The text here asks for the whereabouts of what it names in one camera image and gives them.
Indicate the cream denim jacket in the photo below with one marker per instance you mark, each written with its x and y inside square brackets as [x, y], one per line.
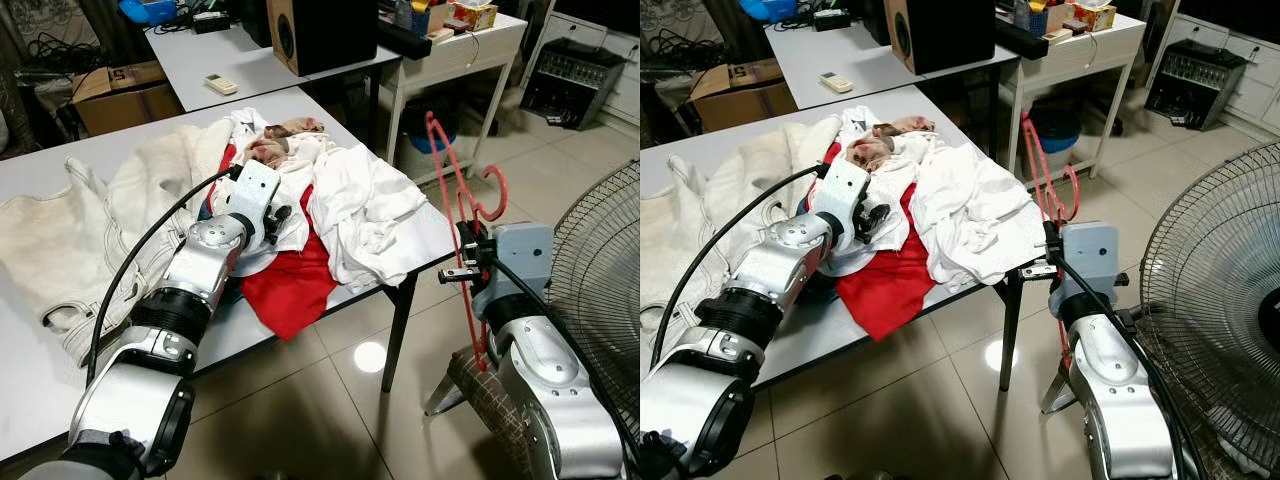
[60, 230]
[700, 220]

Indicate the pink beige garment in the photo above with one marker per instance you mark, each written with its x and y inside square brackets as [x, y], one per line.
[880, 150]
[275, 148]

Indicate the white table with black legs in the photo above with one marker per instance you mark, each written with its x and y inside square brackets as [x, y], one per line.
[30, 390]
[680, 150]

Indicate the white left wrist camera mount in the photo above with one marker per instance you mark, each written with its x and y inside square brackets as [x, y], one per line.
[255, 190]
[845, 190]

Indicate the black standing fan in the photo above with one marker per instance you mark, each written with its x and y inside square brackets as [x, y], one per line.
[610, 300]
[1200, 300]

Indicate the black wooden speaker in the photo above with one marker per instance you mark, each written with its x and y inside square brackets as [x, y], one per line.
[330, 35]
[945, 35]

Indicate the brown cardboard box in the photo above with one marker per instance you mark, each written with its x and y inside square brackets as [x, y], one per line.
[740, 105]
[120, 105]

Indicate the white remote control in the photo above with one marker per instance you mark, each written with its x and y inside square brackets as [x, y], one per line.
[221, 84]
[836, 83]

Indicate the blue pen holder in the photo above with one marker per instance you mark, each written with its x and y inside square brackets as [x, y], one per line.
[1030, 15]
[412, 15]

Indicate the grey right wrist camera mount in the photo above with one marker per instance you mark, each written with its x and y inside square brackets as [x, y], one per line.
[525, 255]
[1090, 255]

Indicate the black soundbar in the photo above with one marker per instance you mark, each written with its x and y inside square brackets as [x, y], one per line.
[1020, 40]
[405, 40]

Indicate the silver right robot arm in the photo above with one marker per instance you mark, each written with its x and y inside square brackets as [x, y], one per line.
[545, 400]
[1120, 400]

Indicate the white low cabinet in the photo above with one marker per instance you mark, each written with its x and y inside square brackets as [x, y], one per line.
[1255, 95]
[620, 90]

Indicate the red cloth garment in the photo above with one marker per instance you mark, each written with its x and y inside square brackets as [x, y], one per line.
[885, 290]
[290, 290]

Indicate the red plastic hanger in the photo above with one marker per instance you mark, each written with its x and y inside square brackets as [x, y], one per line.
[503, 188]
[1077, 195]

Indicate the white desk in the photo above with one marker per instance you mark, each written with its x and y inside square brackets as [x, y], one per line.
[470, 55]
[1090, 55]

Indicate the black audio mixer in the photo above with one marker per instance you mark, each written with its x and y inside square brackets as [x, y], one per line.
[1195, 85]
[570, 85]

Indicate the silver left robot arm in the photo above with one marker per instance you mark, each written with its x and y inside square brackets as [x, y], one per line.
[700, 400]
[130, 400]

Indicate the yellow tissue box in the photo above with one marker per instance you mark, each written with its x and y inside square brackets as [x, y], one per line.
[477, 17]
[1095, 17]

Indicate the blue plastic basin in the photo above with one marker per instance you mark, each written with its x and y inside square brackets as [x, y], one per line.
[425, 145]
[1055, 140]

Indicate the light grey table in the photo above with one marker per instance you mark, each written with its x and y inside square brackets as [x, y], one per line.
[870, 55]
[250, 60]

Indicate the crumpled white shirt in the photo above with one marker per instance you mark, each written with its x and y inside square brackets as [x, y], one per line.
[370, 210]
[975, 210]

